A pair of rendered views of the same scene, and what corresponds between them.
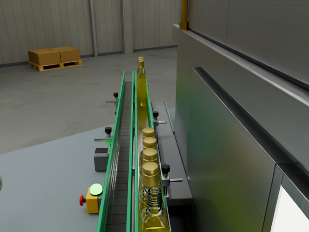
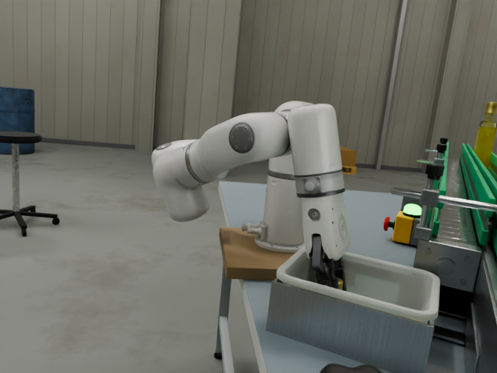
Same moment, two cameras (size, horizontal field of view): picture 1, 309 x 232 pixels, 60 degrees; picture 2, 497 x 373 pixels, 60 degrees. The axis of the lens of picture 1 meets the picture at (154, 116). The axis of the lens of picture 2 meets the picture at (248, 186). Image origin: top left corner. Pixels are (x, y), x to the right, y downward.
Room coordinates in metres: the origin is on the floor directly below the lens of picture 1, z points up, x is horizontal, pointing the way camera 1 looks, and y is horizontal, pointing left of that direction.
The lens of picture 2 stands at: (-0.36, 0.09, 1.08)
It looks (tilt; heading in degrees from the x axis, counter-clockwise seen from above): 12 degrees down; 28
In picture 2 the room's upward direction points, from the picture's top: 6 degrees clockwise
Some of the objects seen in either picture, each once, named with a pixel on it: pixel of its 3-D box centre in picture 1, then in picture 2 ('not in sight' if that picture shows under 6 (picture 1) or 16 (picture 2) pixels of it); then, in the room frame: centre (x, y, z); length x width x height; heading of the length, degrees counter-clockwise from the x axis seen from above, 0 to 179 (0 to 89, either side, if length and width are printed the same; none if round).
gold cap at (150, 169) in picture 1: (150, 174); not in sight; (0.48, 0.01, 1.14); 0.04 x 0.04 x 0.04
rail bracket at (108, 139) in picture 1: (103, 142); (429, 166); (0.98, 0.21, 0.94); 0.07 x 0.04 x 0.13; 94
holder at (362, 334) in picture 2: not in sight; (373, 309); (0.27, 0.19, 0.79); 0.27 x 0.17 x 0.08; 94
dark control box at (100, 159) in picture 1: (103, 159); (415, 206); (1.09, 0.24, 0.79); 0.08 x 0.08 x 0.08; 4
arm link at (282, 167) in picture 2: not in sight; (294, 138); (0.50, 0.44, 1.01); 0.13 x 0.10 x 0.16; 5
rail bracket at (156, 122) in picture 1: (159, 124); not in sight; (1.16, -0.03, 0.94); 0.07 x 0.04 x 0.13; 94
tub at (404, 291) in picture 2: not in sight; (356, 299); (0.27, 0.22, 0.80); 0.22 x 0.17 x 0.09; 94
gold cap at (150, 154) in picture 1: (150, 159); not in sight; (0.54, 0.01, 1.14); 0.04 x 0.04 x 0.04
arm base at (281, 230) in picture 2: not in sight; (279, 209); (0.48, 0.45, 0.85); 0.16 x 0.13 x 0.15; 120
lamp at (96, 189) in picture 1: (96, 188); (412, 209); (0.81, 0.22, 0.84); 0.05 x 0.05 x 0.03
